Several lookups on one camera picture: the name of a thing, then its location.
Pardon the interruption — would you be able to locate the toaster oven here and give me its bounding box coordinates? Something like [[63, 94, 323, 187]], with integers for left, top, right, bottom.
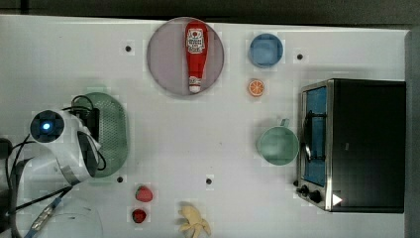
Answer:
[[294, 78, 406, 213]]

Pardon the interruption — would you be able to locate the light red strawberry toy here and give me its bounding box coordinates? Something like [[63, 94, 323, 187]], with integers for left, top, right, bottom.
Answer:
[[135, 185, 154, 202]]

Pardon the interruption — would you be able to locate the green plastic cup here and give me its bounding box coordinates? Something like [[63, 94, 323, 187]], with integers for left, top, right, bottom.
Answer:
[[256, 118, 299, 166]]

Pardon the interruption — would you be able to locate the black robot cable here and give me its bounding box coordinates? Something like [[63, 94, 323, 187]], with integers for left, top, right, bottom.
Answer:
[[4, 94, 107, 238]]

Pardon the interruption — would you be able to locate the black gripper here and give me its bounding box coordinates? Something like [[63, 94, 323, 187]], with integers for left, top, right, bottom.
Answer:
[[69, 107, 100, 140]]

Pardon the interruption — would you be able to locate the blue bowl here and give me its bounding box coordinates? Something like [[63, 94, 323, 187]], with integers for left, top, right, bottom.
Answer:
[[249, 34, 284, 68]]

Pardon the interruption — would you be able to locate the black cylinder upper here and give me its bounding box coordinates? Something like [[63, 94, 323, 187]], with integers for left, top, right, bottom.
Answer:
[[0, 138, 13, 160]]

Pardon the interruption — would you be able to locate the orange slice toy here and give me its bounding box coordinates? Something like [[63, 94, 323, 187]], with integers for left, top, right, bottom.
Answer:
[[248, 79, 264, 97]]

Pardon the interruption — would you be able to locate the dark red strawberry toy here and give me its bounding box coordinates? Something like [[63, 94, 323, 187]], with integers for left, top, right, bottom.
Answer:
[[132, 208, 147, 224]]

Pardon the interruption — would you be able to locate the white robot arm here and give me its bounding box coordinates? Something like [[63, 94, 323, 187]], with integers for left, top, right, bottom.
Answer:
[[9, 110, 102, 238]]

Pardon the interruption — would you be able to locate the red plush ketchup bottle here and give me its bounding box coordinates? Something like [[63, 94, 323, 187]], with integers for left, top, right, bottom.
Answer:
[[184, 20, 208, 93]]

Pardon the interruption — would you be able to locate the green plastic strainer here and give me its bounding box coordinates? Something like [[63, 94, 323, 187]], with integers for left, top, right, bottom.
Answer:
[[71, 92, 128, 178]]

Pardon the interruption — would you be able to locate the peeled banana toy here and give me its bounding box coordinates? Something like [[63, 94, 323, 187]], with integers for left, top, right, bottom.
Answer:
[[178, 205, 212, 238]]

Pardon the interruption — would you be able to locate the grey round plate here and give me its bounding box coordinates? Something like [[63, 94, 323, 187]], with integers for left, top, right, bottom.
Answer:
[[147, 17, 225, 96]]

